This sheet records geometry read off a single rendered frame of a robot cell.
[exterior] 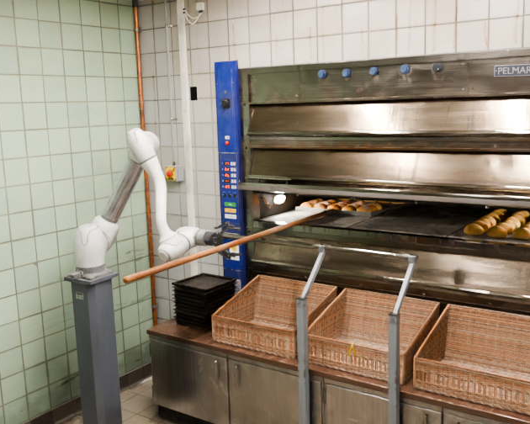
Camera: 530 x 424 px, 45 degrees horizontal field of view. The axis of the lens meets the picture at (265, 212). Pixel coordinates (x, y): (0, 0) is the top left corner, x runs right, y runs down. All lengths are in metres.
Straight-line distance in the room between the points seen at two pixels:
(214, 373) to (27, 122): 1.77
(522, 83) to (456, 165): 0.49
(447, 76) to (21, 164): 2.35
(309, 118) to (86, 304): 1.59
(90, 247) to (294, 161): 1.24
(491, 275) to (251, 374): 1.34
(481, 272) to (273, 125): 1.41
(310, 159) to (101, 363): 1.62
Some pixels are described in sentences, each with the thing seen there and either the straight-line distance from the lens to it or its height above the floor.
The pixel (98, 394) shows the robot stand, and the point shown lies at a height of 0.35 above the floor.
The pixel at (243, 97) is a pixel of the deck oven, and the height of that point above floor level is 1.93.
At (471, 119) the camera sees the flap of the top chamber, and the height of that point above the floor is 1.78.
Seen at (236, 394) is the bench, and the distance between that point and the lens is 3.62.
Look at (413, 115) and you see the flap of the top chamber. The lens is 3.36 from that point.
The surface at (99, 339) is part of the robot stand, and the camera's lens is 3.61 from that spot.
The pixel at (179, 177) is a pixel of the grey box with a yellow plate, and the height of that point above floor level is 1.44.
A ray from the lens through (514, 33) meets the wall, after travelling 3.22.
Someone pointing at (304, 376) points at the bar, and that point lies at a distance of 3.24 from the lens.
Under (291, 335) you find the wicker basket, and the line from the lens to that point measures 3.33.
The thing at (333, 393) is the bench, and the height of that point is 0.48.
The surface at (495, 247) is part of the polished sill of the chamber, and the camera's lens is 3.30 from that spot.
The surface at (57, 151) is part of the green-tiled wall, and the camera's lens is 3.98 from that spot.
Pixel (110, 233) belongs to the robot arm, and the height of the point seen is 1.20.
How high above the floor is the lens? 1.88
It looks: 10 degrees down
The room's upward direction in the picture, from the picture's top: 2 degrees counter-clockwise
